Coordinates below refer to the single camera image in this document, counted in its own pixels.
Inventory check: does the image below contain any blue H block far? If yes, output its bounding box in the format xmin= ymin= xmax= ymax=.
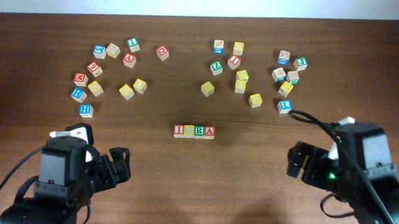
xmin=70 ymin=88 xmax=87 ymax=103

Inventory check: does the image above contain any red C block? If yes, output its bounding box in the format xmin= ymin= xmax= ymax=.
xmin=155 ymin=45 xmax=170 ymax=61

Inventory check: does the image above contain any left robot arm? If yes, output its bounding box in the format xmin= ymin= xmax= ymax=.
xmin=0 ymin=136 xmax=131 ymax=224

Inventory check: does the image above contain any green R block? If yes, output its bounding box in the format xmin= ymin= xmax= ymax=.
xmin=194 ymin=125 xmax=205 ymax=139

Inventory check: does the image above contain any yellow C block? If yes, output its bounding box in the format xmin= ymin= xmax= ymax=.
xmin=184 ymin=124 xmax=195 ymax=139

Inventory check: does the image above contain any blue h block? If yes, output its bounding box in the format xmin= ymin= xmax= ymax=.
xmin=70 ymin=88 xmax=87 ymax=103
xmin=79 ymin=104 xmax=94 ymax=118

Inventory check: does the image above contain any green J block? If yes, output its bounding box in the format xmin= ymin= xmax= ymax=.
xmin=293 ymin=57 xmax=308 ymax=71

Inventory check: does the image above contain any yellow block upper pair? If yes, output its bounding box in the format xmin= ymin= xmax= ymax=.
xmin=236 ymin=69 xmax=249 ymax=82

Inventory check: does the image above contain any green Z block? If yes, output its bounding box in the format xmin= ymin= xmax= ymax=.
xmin=210 ymin=61 xmax=223 ymax=76

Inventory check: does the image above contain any yellow E block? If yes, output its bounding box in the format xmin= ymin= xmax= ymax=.
xmin=249 ymin=93 xmax=263 ymax=108

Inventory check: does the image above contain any red 6 block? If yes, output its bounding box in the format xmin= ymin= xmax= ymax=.
xmin=87 ymin=61 xmax=103 ymax=77

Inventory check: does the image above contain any blue L block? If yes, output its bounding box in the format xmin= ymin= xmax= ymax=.
xmin=277 ymin=99 xmax=293 ymax=114

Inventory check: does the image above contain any green-side R block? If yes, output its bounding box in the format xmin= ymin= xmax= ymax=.
xmin=285 ymin=71 xmax=299 ymax=85

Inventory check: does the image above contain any blue-side block top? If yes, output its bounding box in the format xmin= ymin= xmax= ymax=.
xmin=213 ymin=40 xmax=224 ymax=54

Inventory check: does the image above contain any yellow G block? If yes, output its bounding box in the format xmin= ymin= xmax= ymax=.
xmin=119 ymin=84 xmax=134 ymax=100

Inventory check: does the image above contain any blue H block near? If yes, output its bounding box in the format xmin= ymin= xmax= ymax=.
xmin=79 ymin=104 xmax=94 ymax=118

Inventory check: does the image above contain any plain yellow-side block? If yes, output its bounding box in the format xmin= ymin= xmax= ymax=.
xmin=105 ymin=43 xmax=121 ymax=59

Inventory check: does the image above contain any blue block middle right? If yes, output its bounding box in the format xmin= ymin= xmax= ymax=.
xmin=272 ymin=67 xmax=287 ymax=83

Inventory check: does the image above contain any yellow slash block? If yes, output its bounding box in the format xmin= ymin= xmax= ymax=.
xmin=278 ymin=81 xmax=293 ymax=97

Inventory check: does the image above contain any red M block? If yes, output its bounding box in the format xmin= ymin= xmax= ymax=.
xmin=73 ymin=73 xmax=89 ymax=87

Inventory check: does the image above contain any yellow block centre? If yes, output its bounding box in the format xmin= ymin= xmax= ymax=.
xmin=200 ymin=81 xmax=215 ymax=97

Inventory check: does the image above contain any red i block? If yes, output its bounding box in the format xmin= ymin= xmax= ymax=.
xmin=227 ymin=55 xmax=241 ymax=69
xmin=173 ymin=124 xmax=184 ymax=138

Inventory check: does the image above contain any blue 5 block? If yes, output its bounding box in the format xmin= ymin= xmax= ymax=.
xmin=93 ymin=44 xmax=107 ymax=60

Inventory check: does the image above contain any yellow O block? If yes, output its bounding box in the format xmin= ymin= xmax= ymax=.
xmin=133 ymin=78 xmax=148 ymax=94

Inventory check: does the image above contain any red a block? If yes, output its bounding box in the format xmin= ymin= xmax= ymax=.
xmin=204 ymin=126 xmax=215 ymax=139
xmin=122 ymin=53 xmax=136 ymax=68

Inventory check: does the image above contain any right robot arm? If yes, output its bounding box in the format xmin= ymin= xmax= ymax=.
xmin=287 ymin=122 xmax=399 ymax=224

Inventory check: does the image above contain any yellow block lower pair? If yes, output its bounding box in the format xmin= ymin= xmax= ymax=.
xmin=234 ymin=80 xmax=247 ymax=94

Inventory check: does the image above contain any yellow block pair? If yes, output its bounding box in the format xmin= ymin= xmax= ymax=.
xmin=236 ymin=69 xmax=249 ymax=82
xmin=234 ymin=80 xmax=247 ymax=94

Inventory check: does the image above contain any blue X block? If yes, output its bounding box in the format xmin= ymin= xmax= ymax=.
xmin=278 ymin=51 xmax=290 ymax=65

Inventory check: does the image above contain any green L block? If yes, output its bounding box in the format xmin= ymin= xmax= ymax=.
xmin=127 ymin=38 xmax=140 ymax=53

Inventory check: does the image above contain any yellow block beside H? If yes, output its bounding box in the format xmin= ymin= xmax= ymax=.
xmin=87 ymin=80 xmax=104 ymax=96

